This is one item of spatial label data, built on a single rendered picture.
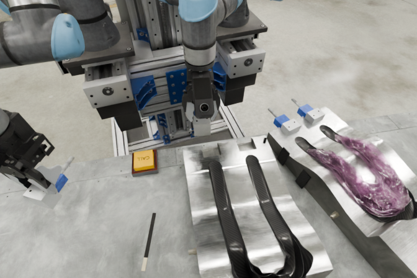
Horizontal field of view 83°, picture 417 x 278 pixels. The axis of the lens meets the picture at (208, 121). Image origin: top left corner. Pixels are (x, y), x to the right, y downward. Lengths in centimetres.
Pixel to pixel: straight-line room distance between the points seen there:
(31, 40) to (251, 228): 56
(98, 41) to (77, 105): 154
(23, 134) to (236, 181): 49
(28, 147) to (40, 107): 195
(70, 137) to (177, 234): 158
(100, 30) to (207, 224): 66
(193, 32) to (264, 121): 157
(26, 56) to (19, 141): 17
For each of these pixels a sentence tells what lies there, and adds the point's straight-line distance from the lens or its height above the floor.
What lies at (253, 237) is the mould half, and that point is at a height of 92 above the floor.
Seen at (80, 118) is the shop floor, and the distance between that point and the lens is 225.
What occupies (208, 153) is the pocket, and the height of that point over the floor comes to 86.
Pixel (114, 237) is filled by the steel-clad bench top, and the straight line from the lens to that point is 74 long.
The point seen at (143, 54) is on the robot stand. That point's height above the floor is 95.
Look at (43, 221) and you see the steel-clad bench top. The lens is 84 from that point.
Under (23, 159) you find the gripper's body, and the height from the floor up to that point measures 108.
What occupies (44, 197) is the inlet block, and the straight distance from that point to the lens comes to 68.
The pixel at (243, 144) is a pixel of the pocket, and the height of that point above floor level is 87.
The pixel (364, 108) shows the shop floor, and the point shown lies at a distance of 246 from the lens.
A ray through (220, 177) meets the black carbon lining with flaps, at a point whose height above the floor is 88.
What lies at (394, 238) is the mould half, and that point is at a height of 91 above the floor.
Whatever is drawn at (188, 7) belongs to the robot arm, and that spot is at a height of 128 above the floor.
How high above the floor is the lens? 147
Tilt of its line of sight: 49 degrees down
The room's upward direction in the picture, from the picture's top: straight up
